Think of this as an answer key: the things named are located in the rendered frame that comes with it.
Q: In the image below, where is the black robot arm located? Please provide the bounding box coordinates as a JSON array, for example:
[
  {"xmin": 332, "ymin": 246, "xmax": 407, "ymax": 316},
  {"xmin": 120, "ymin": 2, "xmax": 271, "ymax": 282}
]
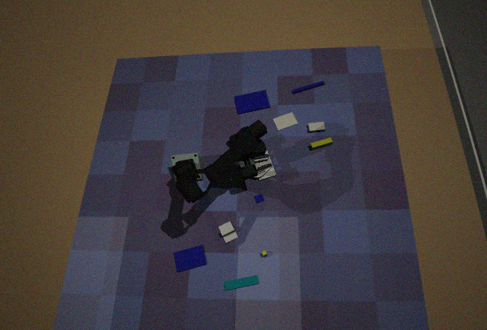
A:
[{"xmin": 171, "ymin": 120, "xmax": 267, "ymax": 203}]

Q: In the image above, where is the yellow rectangular bar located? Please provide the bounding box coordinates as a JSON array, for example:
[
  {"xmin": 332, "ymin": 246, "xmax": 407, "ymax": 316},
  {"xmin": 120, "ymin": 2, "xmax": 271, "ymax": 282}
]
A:
[{"xmin": 310, "ymin": 138, "xmax": 333, "ymax": 150}]

